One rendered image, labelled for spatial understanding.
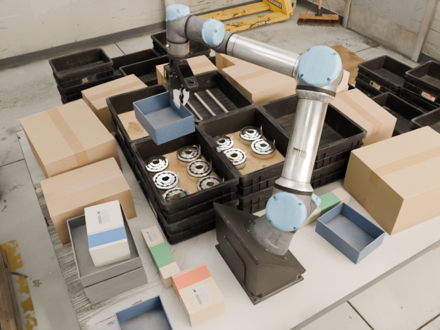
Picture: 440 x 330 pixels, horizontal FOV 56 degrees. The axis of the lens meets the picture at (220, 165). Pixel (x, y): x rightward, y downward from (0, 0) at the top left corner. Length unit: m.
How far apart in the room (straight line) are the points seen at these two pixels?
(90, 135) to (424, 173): 1.35
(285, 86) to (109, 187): 1.03
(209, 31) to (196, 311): 0.87
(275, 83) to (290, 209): 1.05
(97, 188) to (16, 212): 1.41
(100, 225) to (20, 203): 1.63
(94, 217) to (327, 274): 0.84
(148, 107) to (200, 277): 0.65
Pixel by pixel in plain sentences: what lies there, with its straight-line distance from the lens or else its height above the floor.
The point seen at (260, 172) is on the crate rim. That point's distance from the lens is 1.54.
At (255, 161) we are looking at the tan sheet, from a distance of 1.73.
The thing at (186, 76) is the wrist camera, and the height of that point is 1.27.
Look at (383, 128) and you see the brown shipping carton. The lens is 2.04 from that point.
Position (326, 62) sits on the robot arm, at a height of 1.42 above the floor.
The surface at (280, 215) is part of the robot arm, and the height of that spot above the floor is 1.06.
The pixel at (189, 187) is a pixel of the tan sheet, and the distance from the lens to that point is 1.62.
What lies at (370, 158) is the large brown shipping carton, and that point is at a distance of 1.72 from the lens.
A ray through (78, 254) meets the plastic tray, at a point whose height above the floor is 0.80.
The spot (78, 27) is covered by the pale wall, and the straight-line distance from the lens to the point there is 4.84.
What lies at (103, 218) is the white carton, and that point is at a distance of 1.49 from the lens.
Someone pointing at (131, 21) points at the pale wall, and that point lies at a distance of 4.99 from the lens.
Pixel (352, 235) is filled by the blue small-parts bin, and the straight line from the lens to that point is 1.68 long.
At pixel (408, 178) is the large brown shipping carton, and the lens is 1.68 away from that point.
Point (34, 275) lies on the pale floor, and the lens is 2.60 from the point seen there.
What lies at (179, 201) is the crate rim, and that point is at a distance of 1.44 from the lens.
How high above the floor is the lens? 1.95
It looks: 41 degrees down
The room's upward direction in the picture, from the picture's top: 2 degrees counter-clockwise
